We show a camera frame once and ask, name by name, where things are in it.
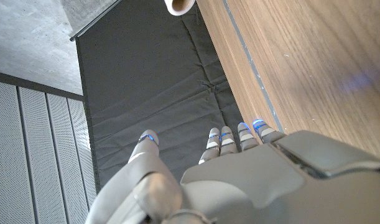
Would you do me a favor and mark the black backdrop curtain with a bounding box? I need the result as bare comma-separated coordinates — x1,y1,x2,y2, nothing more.
75,0,245,194

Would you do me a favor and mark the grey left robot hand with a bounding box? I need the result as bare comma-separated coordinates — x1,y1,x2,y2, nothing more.
85,119,380,224

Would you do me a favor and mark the backdrop stand pole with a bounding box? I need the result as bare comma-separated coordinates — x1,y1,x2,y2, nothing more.
69,0,124,42

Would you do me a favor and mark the silver foil roll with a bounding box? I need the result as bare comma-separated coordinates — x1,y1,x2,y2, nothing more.
164,0,197,16

